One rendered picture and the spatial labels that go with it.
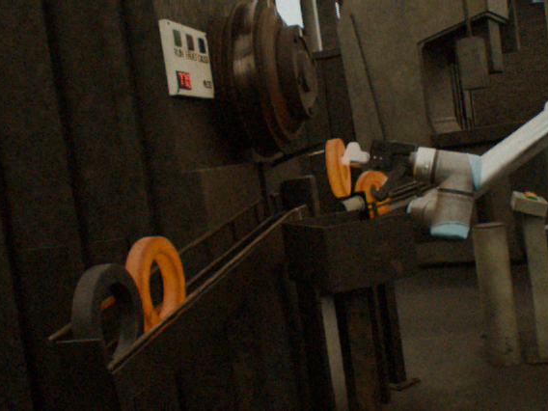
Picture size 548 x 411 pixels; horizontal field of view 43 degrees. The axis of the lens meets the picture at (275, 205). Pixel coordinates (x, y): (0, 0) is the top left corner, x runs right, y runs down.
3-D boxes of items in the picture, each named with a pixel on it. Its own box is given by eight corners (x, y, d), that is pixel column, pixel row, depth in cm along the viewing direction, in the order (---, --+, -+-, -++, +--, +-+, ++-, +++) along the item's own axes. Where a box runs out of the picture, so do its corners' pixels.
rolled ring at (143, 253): (185, 343, 133) (170, 344, 134) (187, 249, 139) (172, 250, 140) (138, 330, 116) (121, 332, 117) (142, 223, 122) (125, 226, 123)
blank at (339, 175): (321, 144, 179) (334, 142, 179) (332, 136, 194) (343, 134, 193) (333, 203, 182) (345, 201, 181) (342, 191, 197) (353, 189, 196)
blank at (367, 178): (370, 222, 254) (377, 222, 251) (347, 192, 247) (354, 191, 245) (391, 192, 261) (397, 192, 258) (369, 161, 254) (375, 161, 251)
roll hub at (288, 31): (285, 120, 197) (270, 19, 195) (308, 121, 224) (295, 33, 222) (304, 117, 195) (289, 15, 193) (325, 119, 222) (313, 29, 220)
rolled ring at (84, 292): (131, 248, 117) (113, 250, 118) (79, 285, 100) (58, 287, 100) (154, 351, 121) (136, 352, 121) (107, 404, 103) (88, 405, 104)
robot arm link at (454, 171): (479, 193, 173) (486, 153, 173) (428, 185, 176) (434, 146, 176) (478, 196, 182) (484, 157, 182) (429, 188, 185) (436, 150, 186)
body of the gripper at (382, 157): (373, 137, 188) (419, 144, 185) (369, 169, 189) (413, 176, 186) (369, 138, 181) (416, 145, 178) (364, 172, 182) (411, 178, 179)
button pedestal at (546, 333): (529, 367, 253) (507, 198, 249) (524, 347, 276) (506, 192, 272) (576, 365, 249) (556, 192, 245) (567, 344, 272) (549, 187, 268)
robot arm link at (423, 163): (430, 181, 186) (428, 185, 177) (412, 179, 187) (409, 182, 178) (436, 149, 185) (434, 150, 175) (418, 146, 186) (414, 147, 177)
